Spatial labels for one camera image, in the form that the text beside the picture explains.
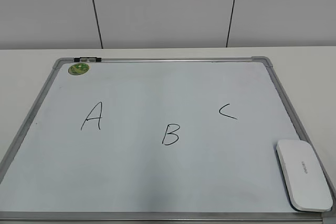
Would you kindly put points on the white whiteboard eraser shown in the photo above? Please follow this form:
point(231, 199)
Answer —
point(306, 183)

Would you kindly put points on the white framed whiteboard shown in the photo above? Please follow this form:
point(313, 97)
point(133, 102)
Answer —
point(155, 140)

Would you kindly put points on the round green magnet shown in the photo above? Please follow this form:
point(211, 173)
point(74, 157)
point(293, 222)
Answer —
point(78, 69)

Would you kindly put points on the black silver marker clip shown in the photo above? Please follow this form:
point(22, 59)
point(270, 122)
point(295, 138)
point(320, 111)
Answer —
point(87, 59)

